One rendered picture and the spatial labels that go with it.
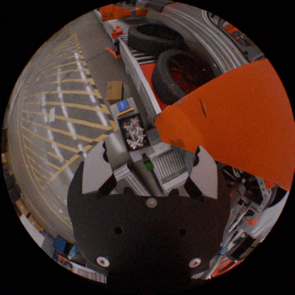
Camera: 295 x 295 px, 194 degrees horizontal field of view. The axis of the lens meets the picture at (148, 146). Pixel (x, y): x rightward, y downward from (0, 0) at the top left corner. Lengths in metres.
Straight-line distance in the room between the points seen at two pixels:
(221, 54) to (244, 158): 0.67
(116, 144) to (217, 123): 1.01
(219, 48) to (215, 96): 0.62
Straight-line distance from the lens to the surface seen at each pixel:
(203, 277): 1.00
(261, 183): 0.61
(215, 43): 0.78
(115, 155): 1.09
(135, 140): 0.46
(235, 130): 0.16
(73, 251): 0.50
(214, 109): 0.17
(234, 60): 0.71
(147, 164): 0.40
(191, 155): 1.07
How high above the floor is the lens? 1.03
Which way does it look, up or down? 77 degrees down
